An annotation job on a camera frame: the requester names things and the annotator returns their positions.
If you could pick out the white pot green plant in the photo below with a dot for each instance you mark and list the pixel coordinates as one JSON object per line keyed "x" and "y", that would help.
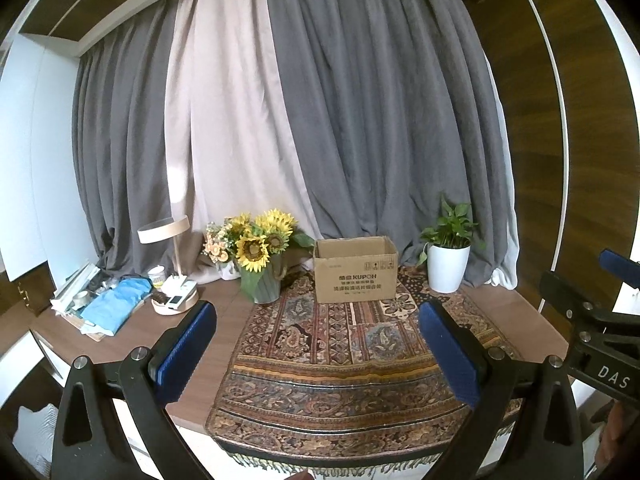
{"x": 447, "y": 246}

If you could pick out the person's hand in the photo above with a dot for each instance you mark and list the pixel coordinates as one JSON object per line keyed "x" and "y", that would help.
{"x": 620, "y": 418}

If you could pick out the sunflower bouquet in vase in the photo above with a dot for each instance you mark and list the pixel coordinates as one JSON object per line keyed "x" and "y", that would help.
{"x": 255, "y": 246}

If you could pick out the grey curtain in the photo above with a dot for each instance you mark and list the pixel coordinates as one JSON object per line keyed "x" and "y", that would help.
{"x": 391, "y": 104}

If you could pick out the patterned persian table rug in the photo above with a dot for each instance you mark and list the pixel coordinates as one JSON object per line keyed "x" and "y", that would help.
{"x": 336, "y": 388}

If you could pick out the white desk lamp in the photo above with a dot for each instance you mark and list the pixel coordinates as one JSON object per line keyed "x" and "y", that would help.
{"x": 176, "y": 293}

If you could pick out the blue folded cloth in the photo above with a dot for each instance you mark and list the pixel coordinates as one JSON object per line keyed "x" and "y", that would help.
{"x": 111, "y": 310}

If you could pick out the cardboard box with print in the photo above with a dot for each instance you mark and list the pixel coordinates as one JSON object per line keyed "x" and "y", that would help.
{"x": 355, "y": 269}

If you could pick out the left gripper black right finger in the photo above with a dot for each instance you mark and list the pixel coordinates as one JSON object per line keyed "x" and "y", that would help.
{"x": 545, "y": 440}

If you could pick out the beige curtain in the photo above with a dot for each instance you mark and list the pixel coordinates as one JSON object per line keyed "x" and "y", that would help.
{"x": 229, "y": 146}

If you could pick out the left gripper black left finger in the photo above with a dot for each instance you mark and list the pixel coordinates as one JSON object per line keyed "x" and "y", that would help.
{"x": 89, "y": 442}

